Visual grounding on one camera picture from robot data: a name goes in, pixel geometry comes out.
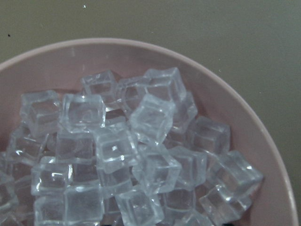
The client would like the pile of clear ice cubes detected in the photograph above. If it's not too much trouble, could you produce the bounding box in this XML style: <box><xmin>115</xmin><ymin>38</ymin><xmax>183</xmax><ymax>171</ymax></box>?
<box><xmin>0</xmin><ymin>67</ymin><xmax>263</xmax><ymax>226</ymax></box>

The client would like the pink bowl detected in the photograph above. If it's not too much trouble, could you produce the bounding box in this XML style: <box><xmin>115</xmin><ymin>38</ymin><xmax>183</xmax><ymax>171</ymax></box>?
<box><xmin>0</xmin><ymin>38</ymin><xmax>299</xmax><ymax>226</ymax></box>

